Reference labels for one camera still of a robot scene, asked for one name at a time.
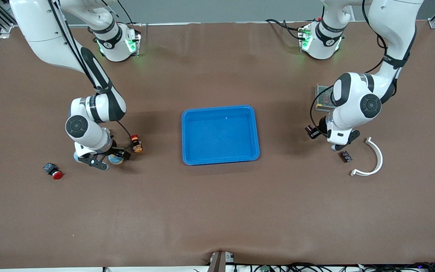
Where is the black cable at left base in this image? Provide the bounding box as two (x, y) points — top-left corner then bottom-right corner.
(265, 19), (305, 40)

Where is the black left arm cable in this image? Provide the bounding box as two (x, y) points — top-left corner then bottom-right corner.
(309, 0), (388, 131)

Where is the metal table edge bracket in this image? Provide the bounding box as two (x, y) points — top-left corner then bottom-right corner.
(208, 250), (235, 272)

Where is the metal mesh power supply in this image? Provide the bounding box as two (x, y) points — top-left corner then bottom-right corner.
(315, 84), (335, 113)

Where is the red push button switch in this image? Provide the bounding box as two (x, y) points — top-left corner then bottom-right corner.
(43, 162), (64, 180)

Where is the white curved plastic piece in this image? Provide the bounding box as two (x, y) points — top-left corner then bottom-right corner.
(350, 137), (384, 177)

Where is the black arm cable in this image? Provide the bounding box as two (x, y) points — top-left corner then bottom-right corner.
(309, 0), (388, 131)
(48, 0), (134, 148)

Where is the blue plastic tray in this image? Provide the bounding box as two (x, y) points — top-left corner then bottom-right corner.
(181, 105), (260, 166)

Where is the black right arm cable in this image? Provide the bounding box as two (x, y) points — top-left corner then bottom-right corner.
(48, 0), (134, 148)

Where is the orange red emergency stop switch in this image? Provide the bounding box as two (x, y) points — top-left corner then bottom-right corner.
(129, 134), (143, 153)

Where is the black cable at right base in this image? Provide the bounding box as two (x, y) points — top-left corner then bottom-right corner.
(117, 0), (142, 27)

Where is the black cable bundle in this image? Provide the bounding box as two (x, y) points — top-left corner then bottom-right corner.
(236, 262), (435, 272)

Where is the brown table mat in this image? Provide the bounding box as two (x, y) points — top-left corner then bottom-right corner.
(0, 21), (435, 269)

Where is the black cable at base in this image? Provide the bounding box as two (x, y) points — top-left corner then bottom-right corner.
(117, 0), (142, 27)
(265, 19), (305, 40)

